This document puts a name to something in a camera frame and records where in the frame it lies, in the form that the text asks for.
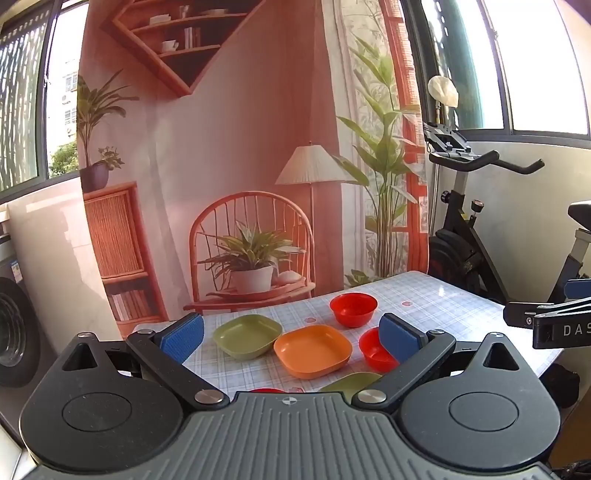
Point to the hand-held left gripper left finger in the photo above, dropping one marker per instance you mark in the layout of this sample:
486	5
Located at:
182	338

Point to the black exercise bike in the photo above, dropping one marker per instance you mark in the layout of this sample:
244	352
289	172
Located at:
459	198

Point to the orange square plate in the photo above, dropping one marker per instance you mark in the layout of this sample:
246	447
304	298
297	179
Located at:
311	350

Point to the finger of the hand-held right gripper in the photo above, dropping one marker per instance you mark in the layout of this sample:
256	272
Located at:
579	290
519	315

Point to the green square plate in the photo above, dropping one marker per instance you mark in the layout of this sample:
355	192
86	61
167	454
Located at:
346	385
247	334

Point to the window with patterned grille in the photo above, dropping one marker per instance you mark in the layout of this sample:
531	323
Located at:
23	92

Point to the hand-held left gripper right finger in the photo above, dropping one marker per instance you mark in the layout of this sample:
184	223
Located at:
398	339

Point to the white cloth on stand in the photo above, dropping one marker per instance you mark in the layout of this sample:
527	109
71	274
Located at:
443	91

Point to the plaid tablecloth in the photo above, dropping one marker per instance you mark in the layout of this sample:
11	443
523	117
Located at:
438	300

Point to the window with dark frame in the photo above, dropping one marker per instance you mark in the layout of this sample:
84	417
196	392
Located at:
531	60

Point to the printed room backdrop cloth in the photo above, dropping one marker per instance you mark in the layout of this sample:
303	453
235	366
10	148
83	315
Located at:
231	138

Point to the grey washing machine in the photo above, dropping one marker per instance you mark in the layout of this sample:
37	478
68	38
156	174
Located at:
14	332

